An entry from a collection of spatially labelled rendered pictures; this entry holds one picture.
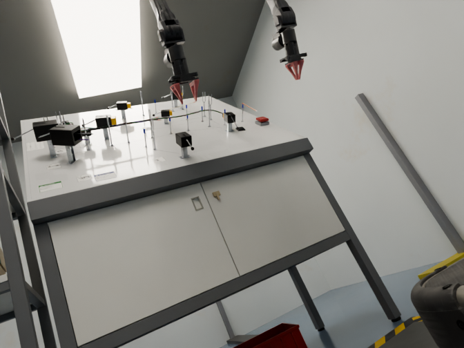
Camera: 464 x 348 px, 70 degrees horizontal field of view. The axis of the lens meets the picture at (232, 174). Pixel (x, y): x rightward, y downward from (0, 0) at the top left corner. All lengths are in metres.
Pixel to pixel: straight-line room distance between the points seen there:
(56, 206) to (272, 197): 0.81
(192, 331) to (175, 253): 2.24
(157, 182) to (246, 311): 2.45
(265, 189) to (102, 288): 0.73
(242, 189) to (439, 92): 1.37
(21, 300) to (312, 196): 1.13
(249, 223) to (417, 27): 1.57
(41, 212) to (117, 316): 0.41
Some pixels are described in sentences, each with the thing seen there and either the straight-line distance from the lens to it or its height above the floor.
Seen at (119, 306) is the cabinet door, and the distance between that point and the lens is 1.16.
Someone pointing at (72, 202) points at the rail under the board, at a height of 0.83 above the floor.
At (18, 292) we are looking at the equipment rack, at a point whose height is 0.60.
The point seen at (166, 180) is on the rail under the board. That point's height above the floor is 0.82.
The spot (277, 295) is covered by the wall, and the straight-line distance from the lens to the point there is 3.62.
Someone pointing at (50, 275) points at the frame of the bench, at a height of 0.63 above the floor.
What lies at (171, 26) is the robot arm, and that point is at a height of 1.26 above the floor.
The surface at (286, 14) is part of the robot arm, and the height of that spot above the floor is 1.26.
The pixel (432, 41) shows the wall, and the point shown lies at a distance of 2.29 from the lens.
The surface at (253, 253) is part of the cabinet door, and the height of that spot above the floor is 0.46.
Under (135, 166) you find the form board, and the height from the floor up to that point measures 0.94.
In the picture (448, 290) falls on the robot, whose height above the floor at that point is 0.24.
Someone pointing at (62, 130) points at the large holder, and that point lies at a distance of 1.41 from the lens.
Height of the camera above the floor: 0.35
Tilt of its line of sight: 19 degrees up
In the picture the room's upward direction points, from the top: 25 degrees counter-clockwise
